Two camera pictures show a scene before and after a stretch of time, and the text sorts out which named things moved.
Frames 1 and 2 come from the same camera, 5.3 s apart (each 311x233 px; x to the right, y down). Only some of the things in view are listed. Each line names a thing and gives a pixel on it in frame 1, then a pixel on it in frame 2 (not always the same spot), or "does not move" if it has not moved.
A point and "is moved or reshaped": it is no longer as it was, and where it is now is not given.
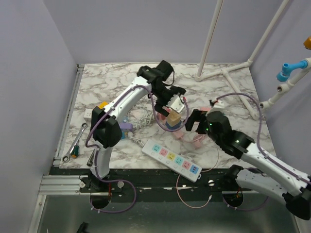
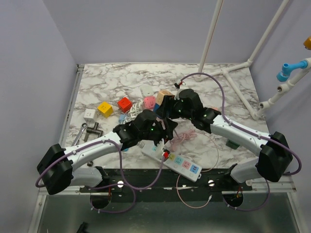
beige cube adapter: x=173 y=118 is moved or reshaped
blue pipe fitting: x=286 y=68 does not move
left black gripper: x=173 y=91 → x=169 y=126
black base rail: x=146 y=180 does not move
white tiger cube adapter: x=87 y=115 does not move
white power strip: x=181 y=165 does not move
